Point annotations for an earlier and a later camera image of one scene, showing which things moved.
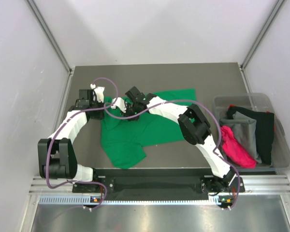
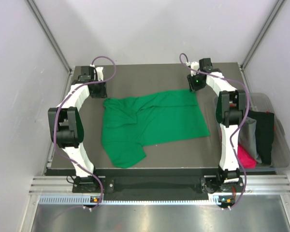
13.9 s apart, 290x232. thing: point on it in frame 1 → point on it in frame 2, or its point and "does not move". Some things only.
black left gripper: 100,116 → 102,94
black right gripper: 133,119 → 192,86
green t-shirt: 124,140 does not move
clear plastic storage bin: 282,158 does not move
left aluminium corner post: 47,30 does not move
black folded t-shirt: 264,131 does not move
